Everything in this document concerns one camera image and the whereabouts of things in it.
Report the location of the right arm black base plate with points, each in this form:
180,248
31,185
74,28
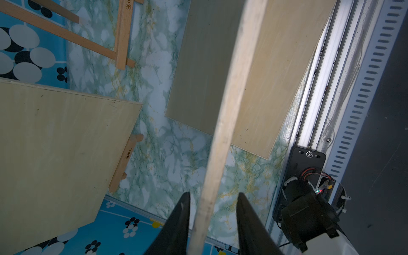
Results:
302,172

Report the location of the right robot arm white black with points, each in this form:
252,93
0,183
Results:
309,222

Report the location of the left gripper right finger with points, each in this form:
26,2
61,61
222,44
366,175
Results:
253,237

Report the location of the plywood board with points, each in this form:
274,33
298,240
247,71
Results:
239,69
289,36
59,151

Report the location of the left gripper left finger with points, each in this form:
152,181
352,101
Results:
173,238

